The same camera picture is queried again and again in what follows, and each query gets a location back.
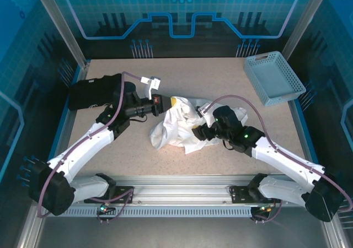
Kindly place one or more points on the white t-shirt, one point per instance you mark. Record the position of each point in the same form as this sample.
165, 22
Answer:
176, 124

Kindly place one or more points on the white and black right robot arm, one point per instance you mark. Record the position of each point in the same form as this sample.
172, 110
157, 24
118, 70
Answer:
284, 157

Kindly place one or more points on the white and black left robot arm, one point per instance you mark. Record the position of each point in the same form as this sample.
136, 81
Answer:
82, 146

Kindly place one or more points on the light blue perforated basket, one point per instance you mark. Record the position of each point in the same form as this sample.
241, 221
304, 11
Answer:
273, 77

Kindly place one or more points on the small LED connector board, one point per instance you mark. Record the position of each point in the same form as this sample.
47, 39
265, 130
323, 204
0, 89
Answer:
106, 210
262, 209

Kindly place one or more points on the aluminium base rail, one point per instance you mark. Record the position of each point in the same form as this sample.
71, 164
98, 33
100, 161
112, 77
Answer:
179, 188

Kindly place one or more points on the aluminium frame post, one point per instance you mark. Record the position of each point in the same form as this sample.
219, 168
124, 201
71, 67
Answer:
306, 22
60, 27

